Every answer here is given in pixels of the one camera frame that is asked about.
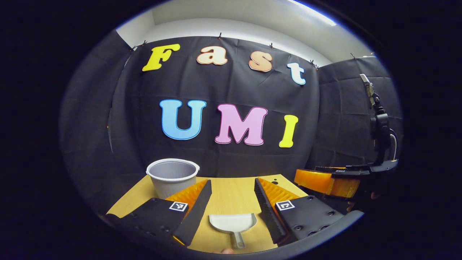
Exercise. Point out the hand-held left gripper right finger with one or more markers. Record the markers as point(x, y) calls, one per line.
point(267, 213)

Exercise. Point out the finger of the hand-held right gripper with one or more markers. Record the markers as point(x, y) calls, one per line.
point(330, 168)
point(325, 182)

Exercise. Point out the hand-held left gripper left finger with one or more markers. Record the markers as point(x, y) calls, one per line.
point(196, 213)

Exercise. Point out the white plastic dustpan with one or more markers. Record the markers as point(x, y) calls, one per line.
point(232, 221)

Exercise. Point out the grey plastic garbage bin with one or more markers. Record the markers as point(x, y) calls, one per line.
point(169, 171)

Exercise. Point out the yellow wooden desktop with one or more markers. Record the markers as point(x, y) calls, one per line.
point(231, 195)

